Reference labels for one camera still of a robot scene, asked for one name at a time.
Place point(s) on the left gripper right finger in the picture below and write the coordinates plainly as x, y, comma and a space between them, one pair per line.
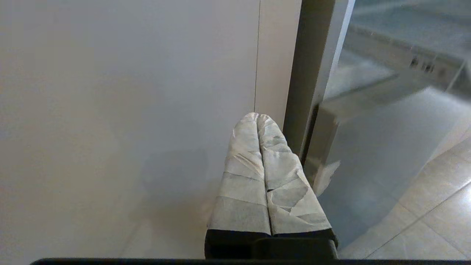
290, 198

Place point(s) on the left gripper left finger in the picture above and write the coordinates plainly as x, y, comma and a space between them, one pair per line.
243, 191

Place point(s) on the stainless steel fridge door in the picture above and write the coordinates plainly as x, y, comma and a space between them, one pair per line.
353, 121

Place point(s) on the white cabinet door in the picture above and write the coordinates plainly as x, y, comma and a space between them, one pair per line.
121, 125

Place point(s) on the narrow white cabinet panel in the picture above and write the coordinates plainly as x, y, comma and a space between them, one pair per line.
274, 55

